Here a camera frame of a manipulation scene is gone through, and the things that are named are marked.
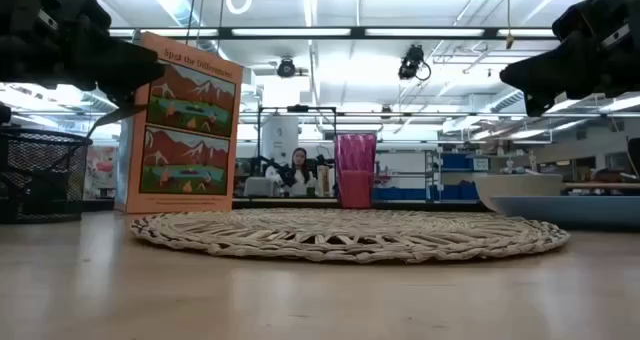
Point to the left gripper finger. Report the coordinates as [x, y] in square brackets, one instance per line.
[132, 75]

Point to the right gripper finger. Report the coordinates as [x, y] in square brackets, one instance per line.
[535, 77]

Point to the dark metal spoon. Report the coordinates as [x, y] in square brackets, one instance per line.
[122, 114]

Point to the orange cereal box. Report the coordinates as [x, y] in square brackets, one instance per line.
[190, 130]

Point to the white ceramic bowl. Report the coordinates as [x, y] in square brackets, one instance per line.
[515, 185]

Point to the blue plate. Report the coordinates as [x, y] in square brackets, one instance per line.
[575, 212]

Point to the red translucent plastic cup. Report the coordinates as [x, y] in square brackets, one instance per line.
[356, 180]

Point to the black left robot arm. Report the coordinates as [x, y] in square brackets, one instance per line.
[1, 114]

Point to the black overhead beam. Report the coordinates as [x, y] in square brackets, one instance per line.
[225, 32]

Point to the colourful floral poster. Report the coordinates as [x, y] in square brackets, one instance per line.
[100, 172]

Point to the blue storage bin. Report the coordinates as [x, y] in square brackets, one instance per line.
[455, 161]
[425, 194]

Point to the wooden background table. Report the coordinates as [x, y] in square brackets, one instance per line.
[605, 185]

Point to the black mesh utensil cup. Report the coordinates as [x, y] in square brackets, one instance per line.
[40, 180]

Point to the white cylindrical tank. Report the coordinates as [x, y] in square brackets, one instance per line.
[280, 140]

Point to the person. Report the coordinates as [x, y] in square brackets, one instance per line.
[300, 172]

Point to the round woven straw placemat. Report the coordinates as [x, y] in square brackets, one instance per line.
[350, 235]

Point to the round black ceiling camera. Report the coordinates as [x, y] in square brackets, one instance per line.
[286, 68]

